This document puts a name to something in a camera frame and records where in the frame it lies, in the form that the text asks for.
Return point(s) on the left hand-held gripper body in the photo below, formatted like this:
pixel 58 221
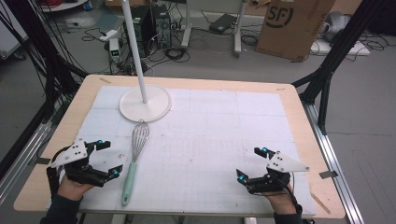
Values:
pixel 73 154

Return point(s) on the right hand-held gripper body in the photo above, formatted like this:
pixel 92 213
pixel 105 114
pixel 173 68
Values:
pixel 285 163

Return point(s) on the person's left hand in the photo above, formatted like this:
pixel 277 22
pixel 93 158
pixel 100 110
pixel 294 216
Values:
pixel 71 189

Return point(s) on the person's right hand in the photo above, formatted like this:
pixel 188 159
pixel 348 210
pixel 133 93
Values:
pixel 281 202

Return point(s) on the grey tape piece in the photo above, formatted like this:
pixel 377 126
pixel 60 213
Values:
pixel 43 160
pixel 328 174

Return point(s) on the thin wooden strip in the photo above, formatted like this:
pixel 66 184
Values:
pixel 321 203

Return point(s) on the white grid mat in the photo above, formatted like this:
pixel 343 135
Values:
pixel 202 140

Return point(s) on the white stand with round base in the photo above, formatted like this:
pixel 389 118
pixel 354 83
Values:
pixel 146 107

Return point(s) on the power supply with green display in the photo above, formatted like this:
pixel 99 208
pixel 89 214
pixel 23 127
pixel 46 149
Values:
pixel 114 49

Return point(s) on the white power strip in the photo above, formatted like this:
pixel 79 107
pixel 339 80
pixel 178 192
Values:
pixel 108 35

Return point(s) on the white floor board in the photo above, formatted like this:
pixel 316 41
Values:
pixel 320 48

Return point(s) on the brown cardboard box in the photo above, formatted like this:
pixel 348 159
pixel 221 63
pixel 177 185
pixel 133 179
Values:
pixel 289 34

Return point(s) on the white stand leg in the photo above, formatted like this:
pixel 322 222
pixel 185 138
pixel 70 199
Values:
pixel 238 34
pixel 186 28

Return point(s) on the black computer tower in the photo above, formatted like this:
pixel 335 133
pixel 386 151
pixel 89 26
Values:
pixel 162 25
pixel 144 28

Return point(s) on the black flat device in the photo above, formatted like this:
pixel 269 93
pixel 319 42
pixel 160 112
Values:
pixel 222 23

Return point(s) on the white round table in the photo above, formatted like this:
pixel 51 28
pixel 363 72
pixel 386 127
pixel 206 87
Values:
pixel 67 6

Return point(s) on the grey rounded object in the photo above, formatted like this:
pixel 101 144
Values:
pixel 337 21

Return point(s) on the aluminium rail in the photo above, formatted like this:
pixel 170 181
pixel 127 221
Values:
pixel 334 161
pixel 21 158

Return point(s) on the black metal frame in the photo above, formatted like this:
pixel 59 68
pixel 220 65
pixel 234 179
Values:
pixel 339 46
pixel 43 46

